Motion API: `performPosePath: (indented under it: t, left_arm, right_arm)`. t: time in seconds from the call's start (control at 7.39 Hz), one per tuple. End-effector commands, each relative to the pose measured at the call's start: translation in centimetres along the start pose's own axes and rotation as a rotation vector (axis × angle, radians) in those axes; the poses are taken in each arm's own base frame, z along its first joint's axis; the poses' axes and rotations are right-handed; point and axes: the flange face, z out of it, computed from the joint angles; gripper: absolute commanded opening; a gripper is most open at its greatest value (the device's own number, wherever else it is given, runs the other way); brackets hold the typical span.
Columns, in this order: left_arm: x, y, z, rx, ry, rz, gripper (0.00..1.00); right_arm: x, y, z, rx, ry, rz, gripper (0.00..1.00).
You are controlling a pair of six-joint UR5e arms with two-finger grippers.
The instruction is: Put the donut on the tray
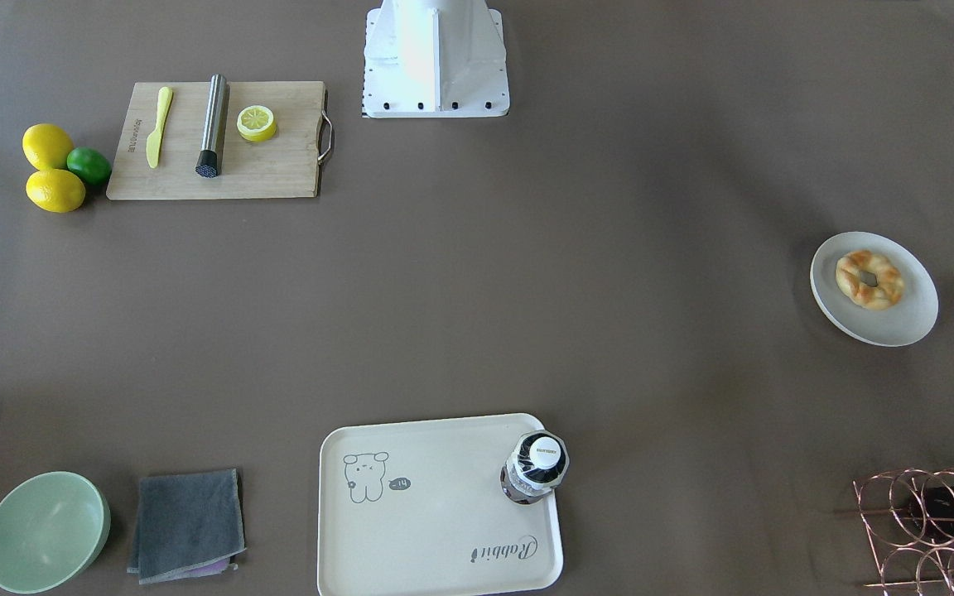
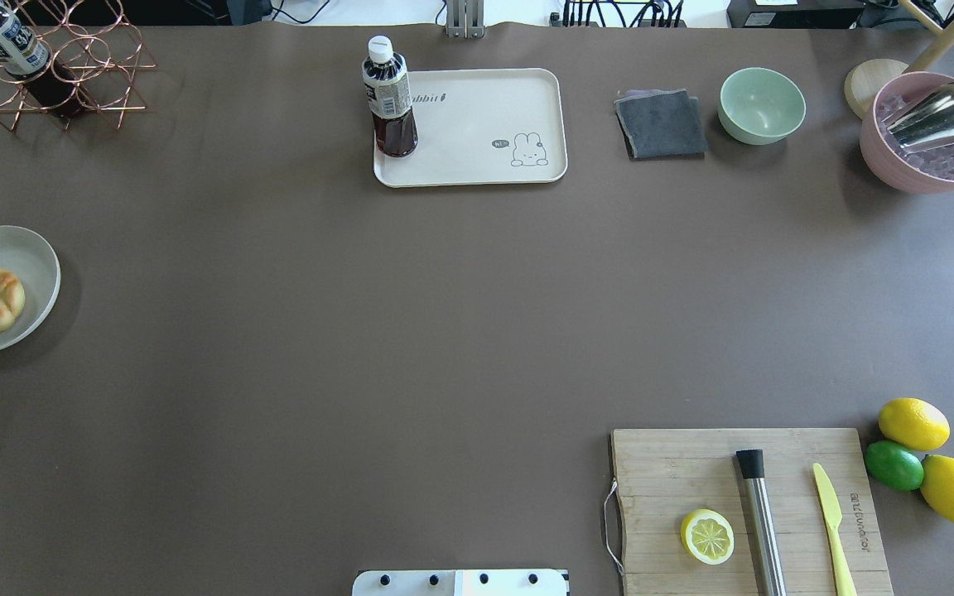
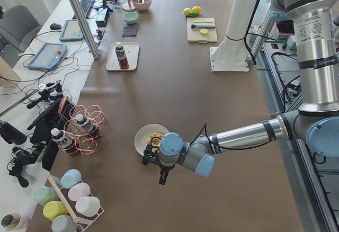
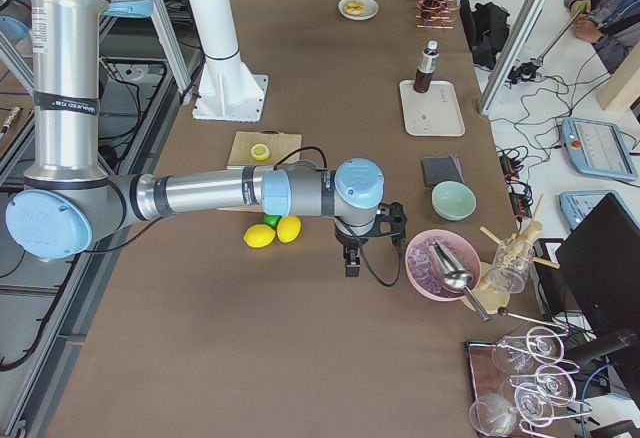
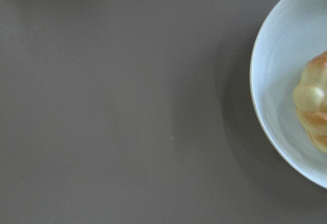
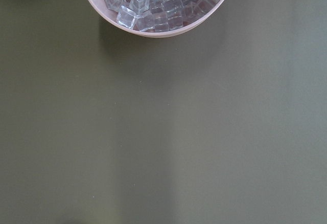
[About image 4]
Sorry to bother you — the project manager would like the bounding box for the mint green bowl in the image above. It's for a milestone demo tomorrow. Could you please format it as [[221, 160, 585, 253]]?
[[431, 181, 477, 221]]

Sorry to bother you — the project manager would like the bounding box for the pink bowl of ice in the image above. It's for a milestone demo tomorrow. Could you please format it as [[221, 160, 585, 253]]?
[[404, 229, 481, 302]]

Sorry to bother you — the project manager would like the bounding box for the clear glass mug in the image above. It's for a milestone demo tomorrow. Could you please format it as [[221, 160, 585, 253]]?
[[488, 237, 533, 293]]

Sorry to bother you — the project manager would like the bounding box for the yellow lemon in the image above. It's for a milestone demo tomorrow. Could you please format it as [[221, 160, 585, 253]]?
[[276, 215, 302, 243], [243, 223, 276, 248]]

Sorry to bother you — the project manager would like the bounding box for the white round plate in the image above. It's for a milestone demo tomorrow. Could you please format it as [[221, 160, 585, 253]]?
[[337, 0, 379, 21]]

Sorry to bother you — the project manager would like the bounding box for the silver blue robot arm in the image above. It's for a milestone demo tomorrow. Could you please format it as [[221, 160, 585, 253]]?
[[5, 0, 406, 276]]

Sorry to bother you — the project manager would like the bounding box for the green lime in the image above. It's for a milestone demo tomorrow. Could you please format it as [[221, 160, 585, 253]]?
[[263, 214, 281, 229]]

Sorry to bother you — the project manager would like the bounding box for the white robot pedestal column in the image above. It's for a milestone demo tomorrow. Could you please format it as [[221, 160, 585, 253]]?
[[189, 0, 268, 123]]

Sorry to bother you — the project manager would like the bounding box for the blue teach pendant upper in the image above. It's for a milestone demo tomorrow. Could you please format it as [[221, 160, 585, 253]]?
[[561, 117, 639, 181]]

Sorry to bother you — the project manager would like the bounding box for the wooden cutting board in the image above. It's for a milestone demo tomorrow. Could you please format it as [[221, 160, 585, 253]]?
[[227, 131, 302, 169]]

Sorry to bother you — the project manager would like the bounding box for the aluminium frame post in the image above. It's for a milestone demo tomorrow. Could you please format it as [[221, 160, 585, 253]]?
[[478, 0, 546, 118]]

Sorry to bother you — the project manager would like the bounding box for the black monitor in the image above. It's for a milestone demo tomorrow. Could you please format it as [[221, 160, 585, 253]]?
[[555, 192, 640, 334]]

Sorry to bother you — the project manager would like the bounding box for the half lemon slice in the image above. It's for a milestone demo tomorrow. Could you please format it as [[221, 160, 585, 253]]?
[[250, 143, 271, 162]]

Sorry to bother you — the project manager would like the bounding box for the copper wire bottle rack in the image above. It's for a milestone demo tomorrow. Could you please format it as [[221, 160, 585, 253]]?
[[416, 0, 459, 30]]

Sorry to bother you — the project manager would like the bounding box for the yellow lemon near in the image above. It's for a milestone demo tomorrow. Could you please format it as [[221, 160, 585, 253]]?
[[243, 223, 276, 248]]

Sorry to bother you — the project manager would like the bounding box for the cream rabbit tray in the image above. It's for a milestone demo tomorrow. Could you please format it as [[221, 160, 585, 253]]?
[[399, 80, 465, 137]]

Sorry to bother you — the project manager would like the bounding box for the yellow lemon far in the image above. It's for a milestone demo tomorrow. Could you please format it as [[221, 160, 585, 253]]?
[[276, 215, 302, 243]]

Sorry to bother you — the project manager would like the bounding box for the dark tea bottle on tray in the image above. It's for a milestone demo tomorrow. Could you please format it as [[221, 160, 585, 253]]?
[[413, 40, 439, 93]]

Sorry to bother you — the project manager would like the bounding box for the grey folded cloth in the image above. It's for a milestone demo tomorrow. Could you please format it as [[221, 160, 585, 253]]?
[[421, 154, 465, 188]]

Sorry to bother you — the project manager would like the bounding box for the person seated in background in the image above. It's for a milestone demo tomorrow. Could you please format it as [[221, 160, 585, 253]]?
[[564, 0, 639, 74]]

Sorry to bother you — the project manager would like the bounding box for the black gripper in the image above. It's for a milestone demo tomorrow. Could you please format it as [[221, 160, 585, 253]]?
[[334, 202, 406, 277]]

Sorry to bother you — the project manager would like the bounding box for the metal ice scoop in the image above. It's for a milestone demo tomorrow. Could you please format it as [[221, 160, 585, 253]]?
[[430, 241, 490, 322]]

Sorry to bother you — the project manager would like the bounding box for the wine glass rack tray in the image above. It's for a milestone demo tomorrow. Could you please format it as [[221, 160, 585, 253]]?
[[465, 325, 592, 437]]

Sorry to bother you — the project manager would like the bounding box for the blue teach pendant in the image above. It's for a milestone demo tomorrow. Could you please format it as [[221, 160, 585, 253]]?
[[561, 117, 639, 181], [559, 190, 620, 230]]

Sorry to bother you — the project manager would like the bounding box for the blue teach pendant lower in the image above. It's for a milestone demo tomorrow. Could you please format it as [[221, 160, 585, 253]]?
[[559, 190, 620, 230]]

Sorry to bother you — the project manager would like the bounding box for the twisted glazed donut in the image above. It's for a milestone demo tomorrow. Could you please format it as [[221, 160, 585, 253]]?
[[344, 0, 366, 16]]

